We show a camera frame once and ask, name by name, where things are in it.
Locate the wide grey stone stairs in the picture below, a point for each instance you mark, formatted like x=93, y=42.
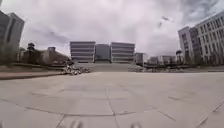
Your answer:
x=106, y=67

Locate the grey paved plaza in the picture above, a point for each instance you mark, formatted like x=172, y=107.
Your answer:
x=110, y=90

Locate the small grey building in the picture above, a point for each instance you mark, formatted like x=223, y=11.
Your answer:
x=139, y=57

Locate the wide grey banded building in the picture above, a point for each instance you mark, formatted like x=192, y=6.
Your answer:
x=82, y=50

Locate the distant row of parked bicycles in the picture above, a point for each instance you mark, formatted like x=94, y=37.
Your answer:
x=156, y=69

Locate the low pale building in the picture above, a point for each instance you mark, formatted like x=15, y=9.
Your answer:
x=163, y=60

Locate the low brown building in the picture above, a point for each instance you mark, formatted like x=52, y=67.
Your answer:
x=53, y=56

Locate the robot's own part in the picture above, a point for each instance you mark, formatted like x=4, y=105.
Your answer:
x=77, y=125
x=136, y=126

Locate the dark tree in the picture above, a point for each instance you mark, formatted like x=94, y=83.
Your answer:
x=32, y=53

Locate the tall pale windowed building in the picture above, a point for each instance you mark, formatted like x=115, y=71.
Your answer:
x=210, y=38

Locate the tall grey building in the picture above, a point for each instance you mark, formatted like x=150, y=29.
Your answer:
x=13, y=31

